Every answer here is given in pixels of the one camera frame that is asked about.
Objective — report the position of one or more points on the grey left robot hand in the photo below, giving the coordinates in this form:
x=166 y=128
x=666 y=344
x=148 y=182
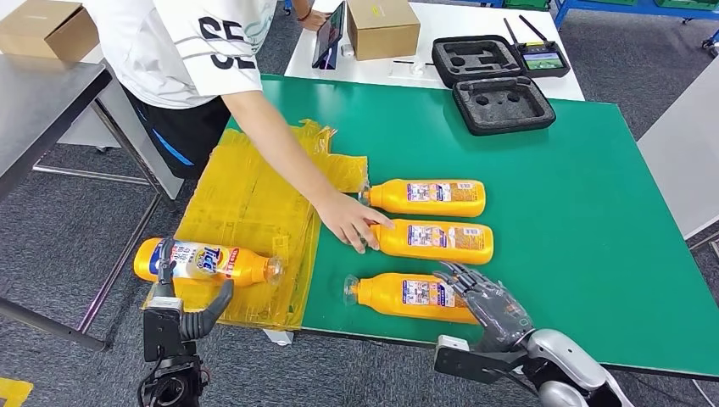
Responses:
x=194 y=326

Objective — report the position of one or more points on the person's left hand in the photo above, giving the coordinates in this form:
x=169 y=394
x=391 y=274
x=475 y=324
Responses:
x=316 y=19

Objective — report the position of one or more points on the person's right hand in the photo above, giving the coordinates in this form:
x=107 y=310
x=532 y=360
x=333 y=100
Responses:
x=345 y=219

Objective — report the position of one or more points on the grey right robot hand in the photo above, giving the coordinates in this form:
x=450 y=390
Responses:
x=497 y=317

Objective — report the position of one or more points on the black tablet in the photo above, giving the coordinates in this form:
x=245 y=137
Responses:
x=331 y=36

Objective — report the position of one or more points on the orange detergent bottle clear cap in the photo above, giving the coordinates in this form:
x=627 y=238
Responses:
x=376 y=298
x=393 y=199
x=393 y=244
x=247 y=268

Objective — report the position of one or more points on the person's left forearm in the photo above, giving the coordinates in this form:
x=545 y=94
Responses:
x=300 y=8

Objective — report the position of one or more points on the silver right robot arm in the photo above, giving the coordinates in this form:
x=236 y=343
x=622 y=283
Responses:
x=567 y=365

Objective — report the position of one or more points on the person's right forearm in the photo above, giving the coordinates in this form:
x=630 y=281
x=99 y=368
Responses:
x=275 y=146

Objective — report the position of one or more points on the small white round object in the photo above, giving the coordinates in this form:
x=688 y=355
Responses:
x=347 y=50

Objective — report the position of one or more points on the cardboard box yellow sticker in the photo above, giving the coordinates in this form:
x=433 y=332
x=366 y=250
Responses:
x=383 y=29

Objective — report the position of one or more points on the thin black stylus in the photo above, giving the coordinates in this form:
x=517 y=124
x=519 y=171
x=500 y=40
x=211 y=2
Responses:
x=405 y=62

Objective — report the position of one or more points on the yellow taped cardboard sheet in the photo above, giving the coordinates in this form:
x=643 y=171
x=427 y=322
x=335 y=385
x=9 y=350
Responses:
x=247 y=196

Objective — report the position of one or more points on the small white clip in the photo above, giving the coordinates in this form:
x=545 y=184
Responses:
x=417 y=68

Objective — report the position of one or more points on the person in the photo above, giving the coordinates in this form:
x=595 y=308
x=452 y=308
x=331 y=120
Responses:
x=180 y=56

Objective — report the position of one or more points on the black foam-lined open case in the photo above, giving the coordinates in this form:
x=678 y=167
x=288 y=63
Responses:
x=500 y=119

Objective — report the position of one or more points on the yellow floor tape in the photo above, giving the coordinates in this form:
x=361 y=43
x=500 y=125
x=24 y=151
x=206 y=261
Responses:
x=11 y=395

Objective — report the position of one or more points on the green plastic crate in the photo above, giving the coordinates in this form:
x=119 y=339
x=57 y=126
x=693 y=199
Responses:
x=525 y=3
x=685 y=4

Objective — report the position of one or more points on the black remote controller with antennas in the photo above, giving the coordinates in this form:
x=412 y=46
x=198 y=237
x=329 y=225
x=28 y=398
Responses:
x=542 y=60

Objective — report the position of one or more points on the light grey table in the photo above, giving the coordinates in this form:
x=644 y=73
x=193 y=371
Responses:
x=685 y=156

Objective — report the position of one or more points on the steel table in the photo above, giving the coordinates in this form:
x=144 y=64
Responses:
x=39 y=107

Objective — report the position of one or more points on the plain brown cardboard box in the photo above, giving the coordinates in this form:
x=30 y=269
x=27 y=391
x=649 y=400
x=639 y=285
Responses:
x=45 y=27

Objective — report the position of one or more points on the blue metal rack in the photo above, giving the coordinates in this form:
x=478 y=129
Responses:
x=646 y=8

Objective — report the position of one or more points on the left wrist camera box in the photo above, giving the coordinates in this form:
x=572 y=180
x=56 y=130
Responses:
x=163 y=331

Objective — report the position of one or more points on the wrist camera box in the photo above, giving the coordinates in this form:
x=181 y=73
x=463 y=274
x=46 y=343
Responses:
x=163 y=331
x=460 y=362

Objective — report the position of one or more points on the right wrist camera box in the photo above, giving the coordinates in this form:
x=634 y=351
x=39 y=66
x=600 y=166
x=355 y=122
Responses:
x=460 y=362

